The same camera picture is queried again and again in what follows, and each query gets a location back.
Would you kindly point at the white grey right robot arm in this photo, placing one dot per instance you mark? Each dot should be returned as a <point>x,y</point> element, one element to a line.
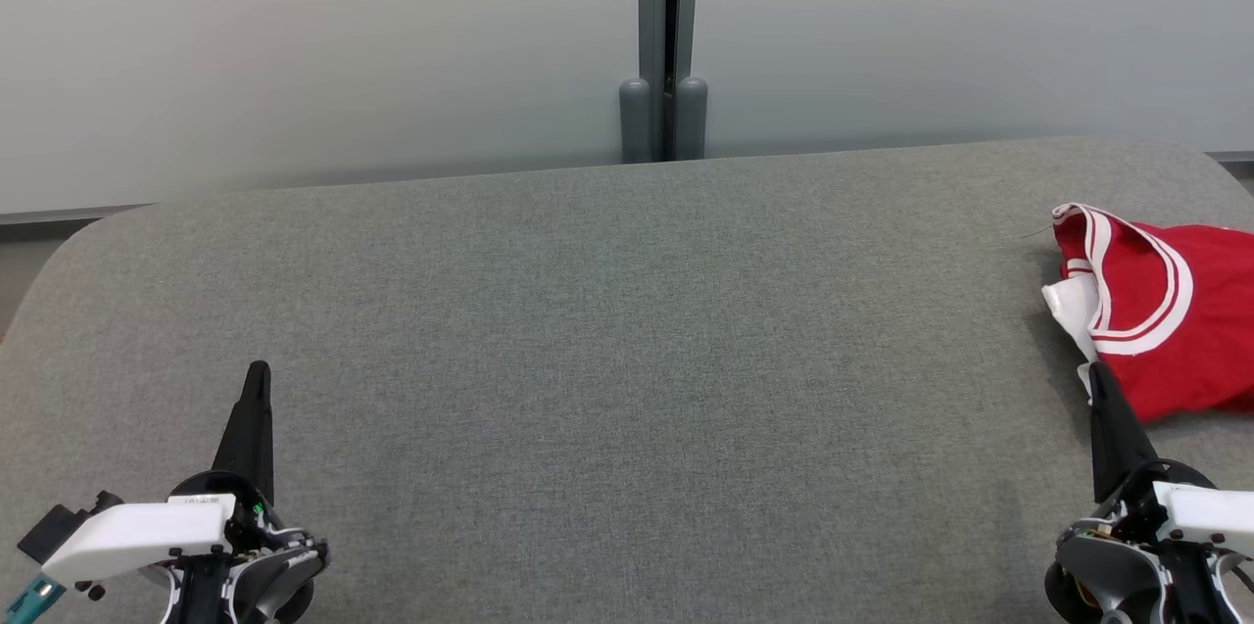
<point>1117,575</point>

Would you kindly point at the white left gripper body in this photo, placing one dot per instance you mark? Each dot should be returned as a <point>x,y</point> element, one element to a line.
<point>137,536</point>

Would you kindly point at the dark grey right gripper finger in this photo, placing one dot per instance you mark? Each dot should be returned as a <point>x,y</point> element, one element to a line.
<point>1117,438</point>

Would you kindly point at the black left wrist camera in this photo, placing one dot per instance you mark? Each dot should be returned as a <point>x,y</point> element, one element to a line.
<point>59,531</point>

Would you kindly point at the grey partition post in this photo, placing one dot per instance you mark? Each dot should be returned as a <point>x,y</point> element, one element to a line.
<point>664,36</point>

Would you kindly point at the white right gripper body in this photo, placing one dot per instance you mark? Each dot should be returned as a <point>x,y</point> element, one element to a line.
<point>1205,511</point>

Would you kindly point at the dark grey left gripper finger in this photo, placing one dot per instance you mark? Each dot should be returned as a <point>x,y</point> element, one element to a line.
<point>250,438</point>

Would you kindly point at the red shirt with white sleeves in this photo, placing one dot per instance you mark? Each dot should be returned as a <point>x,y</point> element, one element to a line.
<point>1205,311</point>

